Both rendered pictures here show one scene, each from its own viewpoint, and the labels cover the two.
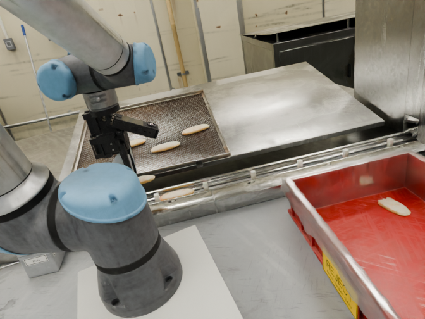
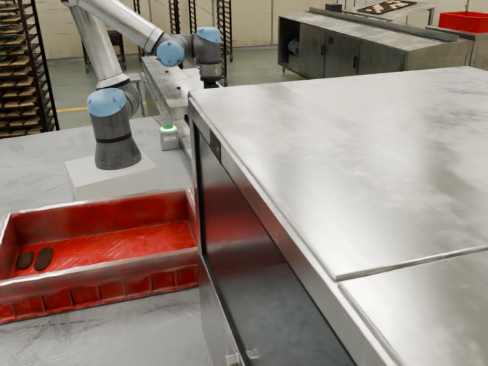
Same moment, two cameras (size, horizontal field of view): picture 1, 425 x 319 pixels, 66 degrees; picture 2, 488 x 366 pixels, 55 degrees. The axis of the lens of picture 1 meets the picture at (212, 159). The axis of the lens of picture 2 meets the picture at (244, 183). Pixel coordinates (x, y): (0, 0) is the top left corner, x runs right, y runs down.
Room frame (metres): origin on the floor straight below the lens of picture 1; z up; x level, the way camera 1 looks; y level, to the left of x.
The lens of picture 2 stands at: (0.58, -1.32, 1.48)
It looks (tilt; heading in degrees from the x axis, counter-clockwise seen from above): 25 degrees down; 78
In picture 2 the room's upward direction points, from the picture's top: 1 degrees counter-clockwise
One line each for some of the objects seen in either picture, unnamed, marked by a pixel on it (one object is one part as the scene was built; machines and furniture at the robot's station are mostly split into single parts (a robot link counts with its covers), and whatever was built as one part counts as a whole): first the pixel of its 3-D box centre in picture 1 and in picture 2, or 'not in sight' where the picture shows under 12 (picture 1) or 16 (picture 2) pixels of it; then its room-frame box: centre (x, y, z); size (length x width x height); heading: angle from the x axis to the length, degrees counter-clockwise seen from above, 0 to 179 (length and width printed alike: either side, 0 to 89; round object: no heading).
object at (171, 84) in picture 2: not in sight; (169, 80); (0.71, 1.28, 0.89); 1.25 x 0.18 x 0.09; 95
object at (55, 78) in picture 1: (74, 75); (177, 46); (0.69, 0.24, 1.23); 0.11 x 0.11 x 0.08; 77
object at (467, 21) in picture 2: not in sight; (472, 21); (3.64, 2.76, 0.93); 0.51 x 0.36 x 0.13; 99
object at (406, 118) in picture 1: (411, 126); not in sight; (0.86, -0.59, 0.89); 0.06 x 0.01 x 0.06; 5
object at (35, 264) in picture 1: (45, 257); (169, 141); (0.65, 0.44, 0.84); 0.08 x 0.08 x 0.11; 5
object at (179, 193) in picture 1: (176, 193); not in sight; (0.80, 0.12, 0.86); 0.10 x 0.04 x 0.01; 95
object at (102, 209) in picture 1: (107, 211); (109, 112); (0.46, 0.18, 1.05); 0.13 x 0.12 x 0.14; 77
